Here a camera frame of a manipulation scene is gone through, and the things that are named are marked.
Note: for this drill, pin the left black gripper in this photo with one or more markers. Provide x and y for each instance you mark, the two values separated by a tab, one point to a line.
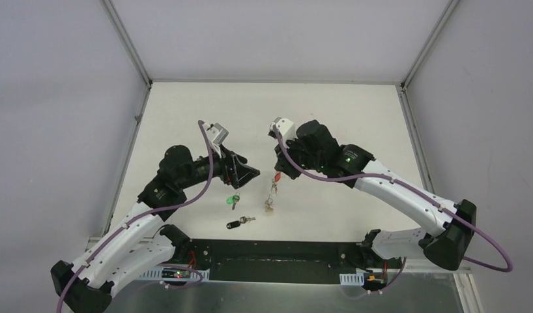
234	169

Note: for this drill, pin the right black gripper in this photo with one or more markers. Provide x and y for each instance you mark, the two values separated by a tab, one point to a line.
283	165

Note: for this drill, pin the large keyring with keys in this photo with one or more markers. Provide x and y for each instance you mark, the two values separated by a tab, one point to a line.
272	192

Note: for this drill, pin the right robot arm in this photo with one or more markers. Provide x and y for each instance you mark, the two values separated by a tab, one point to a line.
444	227

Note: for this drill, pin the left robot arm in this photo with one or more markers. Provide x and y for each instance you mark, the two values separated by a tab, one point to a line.
143	238

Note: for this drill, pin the green tagged key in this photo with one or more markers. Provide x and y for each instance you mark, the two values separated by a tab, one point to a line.
233	200

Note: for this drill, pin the black tagged key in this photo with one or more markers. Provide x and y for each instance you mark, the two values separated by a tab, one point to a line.
242	220

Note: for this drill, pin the left controller board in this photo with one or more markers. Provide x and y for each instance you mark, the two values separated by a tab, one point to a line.
176	273

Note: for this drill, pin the controller board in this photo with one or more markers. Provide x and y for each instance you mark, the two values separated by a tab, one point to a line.
374	282
176	273

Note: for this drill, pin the right controller board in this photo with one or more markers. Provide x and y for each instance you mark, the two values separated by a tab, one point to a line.
374	282

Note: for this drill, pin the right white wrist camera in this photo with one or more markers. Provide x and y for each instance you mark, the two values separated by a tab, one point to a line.
285	128

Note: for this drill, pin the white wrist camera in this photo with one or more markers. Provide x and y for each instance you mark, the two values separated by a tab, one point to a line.
216	134
285	128

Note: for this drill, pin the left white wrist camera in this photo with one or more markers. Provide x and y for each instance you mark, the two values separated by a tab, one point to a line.
216	134

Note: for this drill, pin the aluminium frame rail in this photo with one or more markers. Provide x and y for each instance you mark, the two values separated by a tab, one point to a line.
411	266

